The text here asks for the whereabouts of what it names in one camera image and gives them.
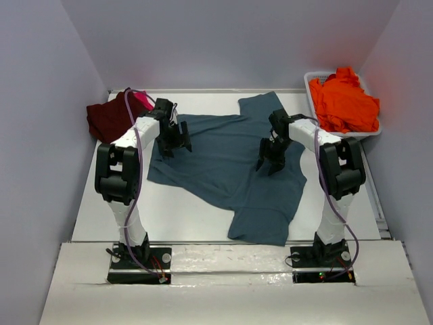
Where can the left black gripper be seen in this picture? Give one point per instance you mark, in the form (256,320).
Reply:
(166,147)

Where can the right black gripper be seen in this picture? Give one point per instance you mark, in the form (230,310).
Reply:
(278,162)

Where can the teal blue t shirt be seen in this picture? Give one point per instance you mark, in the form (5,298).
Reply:
(221,170)

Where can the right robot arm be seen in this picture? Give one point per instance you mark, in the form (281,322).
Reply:
(341,174)

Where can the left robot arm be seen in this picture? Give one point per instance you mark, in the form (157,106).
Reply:
(119,173)

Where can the pink folded t shirt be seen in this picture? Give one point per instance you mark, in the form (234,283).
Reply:
(145,99)

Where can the dark red folded t shirt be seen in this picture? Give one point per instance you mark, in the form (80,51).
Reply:
(109,121)

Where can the orange t shirt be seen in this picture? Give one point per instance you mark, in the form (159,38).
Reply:
(341,104)

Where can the white plastic basket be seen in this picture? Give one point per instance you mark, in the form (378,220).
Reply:
(322,76)

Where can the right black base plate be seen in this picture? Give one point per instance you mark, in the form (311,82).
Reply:
(307,269)

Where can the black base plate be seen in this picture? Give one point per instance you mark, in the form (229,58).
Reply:
(307,269)
(123,269)

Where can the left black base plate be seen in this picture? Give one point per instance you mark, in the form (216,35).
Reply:
(123,269)

